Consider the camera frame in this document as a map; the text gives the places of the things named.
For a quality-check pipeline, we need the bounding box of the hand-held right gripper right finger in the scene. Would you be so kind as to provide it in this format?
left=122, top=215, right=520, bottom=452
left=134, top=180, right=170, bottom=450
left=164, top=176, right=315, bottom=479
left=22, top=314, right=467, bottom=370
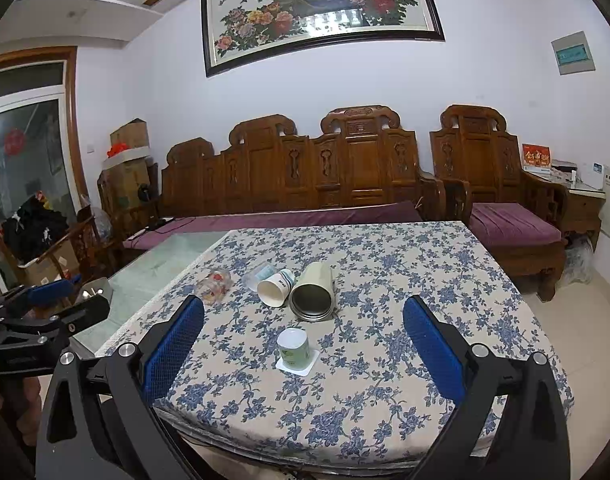
left=402, top=294, right=570, bottom=480

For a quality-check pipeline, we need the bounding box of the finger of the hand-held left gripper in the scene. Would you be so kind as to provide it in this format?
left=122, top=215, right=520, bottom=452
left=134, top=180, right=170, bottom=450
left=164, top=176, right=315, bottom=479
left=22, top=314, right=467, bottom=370
left=0, top=280, right=76, bottom=332
left=0, top=277, right=112, bottom=358

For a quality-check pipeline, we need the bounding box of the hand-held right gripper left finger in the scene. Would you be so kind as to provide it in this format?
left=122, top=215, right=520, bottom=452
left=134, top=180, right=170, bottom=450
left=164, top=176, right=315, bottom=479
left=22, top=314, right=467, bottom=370
left=35, top=294, right=206, bottom=480

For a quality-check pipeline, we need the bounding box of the white paper cup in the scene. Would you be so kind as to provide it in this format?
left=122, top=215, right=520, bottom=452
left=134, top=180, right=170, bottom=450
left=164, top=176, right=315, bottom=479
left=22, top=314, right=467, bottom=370
left=256, top=268, right=296, bottom=309

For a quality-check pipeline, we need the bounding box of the clear plastic cup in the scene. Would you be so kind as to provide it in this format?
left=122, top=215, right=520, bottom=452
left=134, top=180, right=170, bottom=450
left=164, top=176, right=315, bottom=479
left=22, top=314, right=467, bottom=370
left=242, top=262, right=280, bottom=291

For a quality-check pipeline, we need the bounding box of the small white green yogurt cup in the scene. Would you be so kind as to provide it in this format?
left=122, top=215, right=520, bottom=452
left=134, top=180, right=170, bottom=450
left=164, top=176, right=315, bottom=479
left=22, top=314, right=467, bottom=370
left=276, top=327, right=320, bottom=375

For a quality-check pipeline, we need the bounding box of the person's left hand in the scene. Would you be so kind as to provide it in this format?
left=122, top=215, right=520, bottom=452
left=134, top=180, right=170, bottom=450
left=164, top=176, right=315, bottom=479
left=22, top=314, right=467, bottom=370
left=0, top=375, right=42, bottom=461

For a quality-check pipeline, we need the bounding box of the pile of dark clothes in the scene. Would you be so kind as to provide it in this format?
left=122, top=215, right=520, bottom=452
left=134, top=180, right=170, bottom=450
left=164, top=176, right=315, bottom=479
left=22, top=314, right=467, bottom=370
left=2, top=195, right=68, bottom=263

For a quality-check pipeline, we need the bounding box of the blue floral tablecloth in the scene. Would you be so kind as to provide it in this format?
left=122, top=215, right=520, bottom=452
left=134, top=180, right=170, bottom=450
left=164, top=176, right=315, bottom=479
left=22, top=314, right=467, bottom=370
left=92, top=221, right=576, bottom=467

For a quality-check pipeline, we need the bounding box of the cream metal tin can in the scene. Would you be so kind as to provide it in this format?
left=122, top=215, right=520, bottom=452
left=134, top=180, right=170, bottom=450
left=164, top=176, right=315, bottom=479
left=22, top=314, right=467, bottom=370
left=289, top=261, right=338, bottom=322

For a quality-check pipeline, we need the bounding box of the large brown cardboard box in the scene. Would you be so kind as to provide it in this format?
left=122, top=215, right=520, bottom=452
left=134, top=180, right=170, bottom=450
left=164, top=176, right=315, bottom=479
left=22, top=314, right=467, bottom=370
left=102, top=156, right=153, bottom=211

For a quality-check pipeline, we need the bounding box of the glass sliding door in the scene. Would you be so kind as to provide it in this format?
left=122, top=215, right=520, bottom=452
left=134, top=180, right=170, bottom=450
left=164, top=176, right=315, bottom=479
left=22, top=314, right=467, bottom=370
left=0, top=47, right=88, bottom=291

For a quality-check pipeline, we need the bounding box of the square purple seat cushion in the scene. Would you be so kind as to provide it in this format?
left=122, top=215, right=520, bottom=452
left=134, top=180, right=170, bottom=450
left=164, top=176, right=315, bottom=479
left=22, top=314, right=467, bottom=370
left=469, top=202, right=564, bottom=247

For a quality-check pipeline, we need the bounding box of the red window decoration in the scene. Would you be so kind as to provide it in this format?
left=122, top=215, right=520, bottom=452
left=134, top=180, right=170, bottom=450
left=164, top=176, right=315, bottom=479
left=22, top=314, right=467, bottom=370
left=4, top=129, right=26, bottom=158

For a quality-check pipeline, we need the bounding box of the long purple seat cushion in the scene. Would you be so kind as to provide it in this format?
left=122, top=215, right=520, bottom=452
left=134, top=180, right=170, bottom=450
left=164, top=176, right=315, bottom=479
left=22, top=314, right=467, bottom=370
left=122, top=201, right=424, bottom=252

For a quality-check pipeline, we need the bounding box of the clear plastic bag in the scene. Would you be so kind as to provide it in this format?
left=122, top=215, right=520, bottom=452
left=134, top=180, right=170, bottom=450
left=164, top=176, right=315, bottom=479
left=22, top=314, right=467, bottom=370
left=565, top=237, right=596, bottom=287

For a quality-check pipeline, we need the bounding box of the small brown cardboard box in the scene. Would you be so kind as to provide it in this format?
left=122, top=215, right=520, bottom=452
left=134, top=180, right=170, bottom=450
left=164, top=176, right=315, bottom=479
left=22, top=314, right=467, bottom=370
left=110, top=118, right=150, bottom=151

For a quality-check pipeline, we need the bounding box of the carved wooden armchair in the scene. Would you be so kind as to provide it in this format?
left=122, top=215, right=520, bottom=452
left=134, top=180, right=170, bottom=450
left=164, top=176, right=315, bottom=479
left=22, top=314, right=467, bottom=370
left=429, top=104, right=570, bottom=302

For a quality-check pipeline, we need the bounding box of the wooden side table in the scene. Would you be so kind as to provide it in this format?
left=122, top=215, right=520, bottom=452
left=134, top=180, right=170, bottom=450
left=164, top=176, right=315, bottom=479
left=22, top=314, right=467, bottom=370
left=565, top=180, right=608, bottom=253

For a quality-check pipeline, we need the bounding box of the red desk calendar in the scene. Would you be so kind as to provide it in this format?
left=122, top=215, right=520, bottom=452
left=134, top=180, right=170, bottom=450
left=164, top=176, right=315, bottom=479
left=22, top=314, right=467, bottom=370
left=521, top=143, right=552, bottom=175

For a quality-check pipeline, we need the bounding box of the carved wooden sofa bench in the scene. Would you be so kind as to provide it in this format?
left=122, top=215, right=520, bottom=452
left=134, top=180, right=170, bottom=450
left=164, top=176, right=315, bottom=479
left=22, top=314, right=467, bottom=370
left=157, top=105, right=448, bottom=253

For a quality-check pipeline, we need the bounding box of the white blue box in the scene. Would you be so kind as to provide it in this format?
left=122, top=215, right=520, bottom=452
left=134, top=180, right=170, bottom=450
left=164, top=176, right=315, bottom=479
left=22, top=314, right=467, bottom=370
left=577, top=162, right=606, bottom=191

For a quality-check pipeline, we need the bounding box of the framed peacock flower painting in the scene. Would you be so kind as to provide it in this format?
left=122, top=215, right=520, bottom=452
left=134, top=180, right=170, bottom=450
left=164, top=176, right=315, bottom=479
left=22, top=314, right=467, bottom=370
left=201, top=0, right=446, bottom=78

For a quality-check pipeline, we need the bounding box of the white wall electrical panel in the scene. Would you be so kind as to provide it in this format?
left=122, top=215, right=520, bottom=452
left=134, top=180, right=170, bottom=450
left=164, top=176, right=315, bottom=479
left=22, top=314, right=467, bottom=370
left=551, top=31, right=596, bottom=76

